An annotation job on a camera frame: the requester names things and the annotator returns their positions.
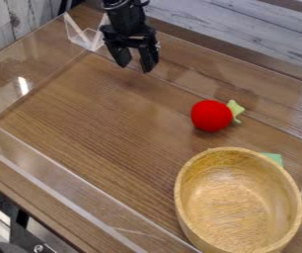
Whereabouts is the red felt strawberry toy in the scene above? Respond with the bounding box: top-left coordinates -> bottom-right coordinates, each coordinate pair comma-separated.
191,100 -> 246,132

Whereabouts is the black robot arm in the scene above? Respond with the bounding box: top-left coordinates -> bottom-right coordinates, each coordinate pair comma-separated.
100,0 -> 159,73

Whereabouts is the clear acrylic tray enclosure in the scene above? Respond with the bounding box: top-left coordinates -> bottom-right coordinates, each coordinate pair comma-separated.
0,6 -> 302,253

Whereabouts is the wooden oval bowl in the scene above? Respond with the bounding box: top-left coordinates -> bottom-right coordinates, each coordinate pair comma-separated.
174,147 -> 302,253

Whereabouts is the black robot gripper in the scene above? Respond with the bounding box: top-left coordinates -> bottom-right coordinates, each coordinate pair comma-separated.
100,3 -> 159,73

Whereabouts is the black table clamp bracket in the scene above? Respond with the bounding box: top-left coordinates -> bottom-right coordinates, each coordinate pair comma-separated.
10,210 -> 58,253

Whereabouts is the green felt piece behind bowl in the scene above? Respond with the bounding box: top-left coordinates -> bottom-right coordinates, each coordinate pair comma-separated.
261,152 -> 283,166

